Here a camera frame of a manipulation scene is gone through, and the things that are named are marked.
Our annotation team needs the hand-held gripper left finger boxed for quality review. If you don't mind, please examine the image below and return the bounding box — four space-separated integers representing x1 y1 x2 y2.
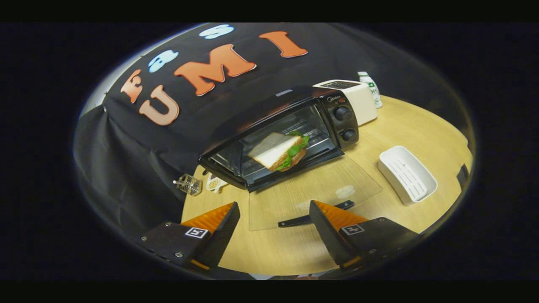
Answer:
137 201 240 271

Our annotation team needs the white bottle green label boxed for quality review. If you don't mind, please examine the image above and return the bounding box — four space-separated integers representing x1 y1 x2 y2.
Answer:
358 72 383 109

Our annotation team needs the lettuce sandwich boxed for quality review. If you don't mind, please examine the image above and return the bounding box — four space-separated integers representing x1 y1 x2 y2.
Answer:
248 131 310 172

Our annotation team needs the small white slotted utensil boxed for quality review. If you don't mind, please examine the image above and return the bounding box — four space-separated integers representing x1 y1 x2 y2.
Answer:
205 173 228 193

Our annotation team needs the black toaster oven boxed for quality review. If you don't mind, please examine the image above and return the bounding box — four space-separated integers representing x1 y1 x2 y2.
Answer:
199 86 384 231

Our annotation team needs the white ribbed tray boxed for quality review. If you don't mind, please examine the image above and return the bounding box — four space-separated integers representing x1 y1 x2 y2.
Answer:
378 146 438 206

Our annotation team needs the clear glass cup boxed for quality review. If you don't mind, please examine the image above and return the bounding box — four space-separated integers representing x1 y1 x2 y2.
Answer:
173 173 203 197

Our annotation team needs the white pop-up toaster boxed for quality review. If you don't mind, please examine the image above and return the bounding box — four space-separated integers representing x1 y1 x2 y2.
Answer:
314 80 378 126

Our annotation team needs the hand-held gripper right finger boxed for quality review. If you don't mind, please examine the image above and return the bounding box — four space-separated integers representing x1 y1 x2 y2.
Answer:
310 200 419 270

